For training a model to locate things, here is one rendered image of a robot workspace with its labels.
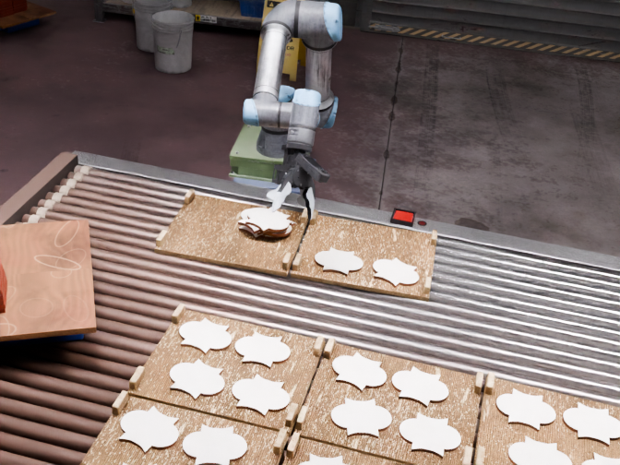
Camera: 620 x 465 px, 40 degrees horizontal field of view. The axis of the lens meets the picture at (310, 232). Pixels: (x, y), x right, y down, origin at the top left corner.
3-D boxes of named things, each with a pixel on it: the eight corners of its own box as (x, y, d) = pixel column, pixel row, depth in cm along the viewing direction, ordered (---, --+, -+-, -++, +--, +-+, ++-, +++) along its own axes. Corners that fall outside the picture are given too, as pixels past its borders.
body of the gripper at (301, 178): (289, 189, 245) (295, 148, 246) (311, 191, 239) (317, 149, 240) (270, 184, 240) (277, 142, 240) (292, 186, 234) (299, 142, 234)
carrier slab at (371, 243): (312, 218, 284) (313, 213, 284) (436, 238, 280) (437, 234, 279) (290, 277, 255) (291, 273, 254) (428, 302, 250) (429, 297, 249)
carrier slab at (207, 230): (190, 196, 290) (190, 193, 289) (309, 218, 284) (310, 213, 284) (154, 253, 260) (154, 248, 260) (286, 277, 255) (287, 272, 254)
